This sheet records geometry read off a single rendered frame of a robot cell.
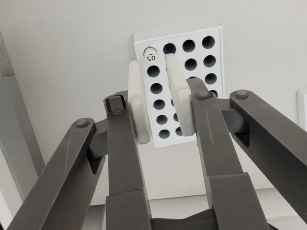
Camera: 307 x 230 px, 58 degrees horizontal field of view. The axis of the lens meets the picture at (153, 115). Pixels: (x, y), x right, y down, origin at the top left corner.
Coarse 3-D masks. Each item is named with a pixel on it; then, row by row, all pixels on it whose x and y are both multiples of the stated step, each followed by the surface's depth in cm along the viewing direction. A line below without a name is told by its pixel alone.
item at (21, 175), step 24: (0, 72) 22; (0, 96) 22; (0, 120) 22; (0, 144) 22; (24, 144) 25; (0, 168) 21; (24, 168) 25; (0, 192) 21; (24, 192) 24; (0, 216) 22
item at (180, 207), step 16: (16, 80) 97; (16, 96) 84; (16, 112) 75; (32, 128) 66; (32, 144) 60; (32, 160) 55; (256, 192) 44; (272, 192) 43; (96, 208) 43; (160, 208) 42; (176, 208) 42; (192, 208) 42; (208, 208) 41; (272, 208) 41; (288, 208) 40; (96, 224) 40
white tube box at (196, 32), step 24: (192, 24) 28; (216, 24) 26; (144, 48) 27; (168, 48) 29; (192, 48) 28; (216, 48) 27; (144, 72) 28; (192, 72) 28; (216, 72) 28; (168, 96) 29; (216, 96) 30; (168, 120) 31; (168, 144) 32
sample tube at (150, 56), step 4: (148, 48) 26; (152, 48) 26; (144, 52) 26; (148, 52) 25; (152, 52) 25; (156, 52) 26; (144, 56) 26; (148, 56) 26; (152, 56) 26; (156, 56) 26; (148, 60) 26; (152, 60) 26; (156, 60) 26
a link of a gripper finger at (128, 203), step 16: (112, 96) 14; (112, 112) 14; (128, 112) 14; (112, 128) 13; (128, 128) 13; (112, 144) 12; (128, 144) 12; (112, 160) 11; (128, 160) 11; (112, 176) 10; (128, 176) 10; (112, 192) 9; (128, 192) 9; (144, 192) 9; (112, 208) 8; (128, 208) 8; (144, 208) 8; (112, 224) 8; (128, 224) 7; (144, 224) 7
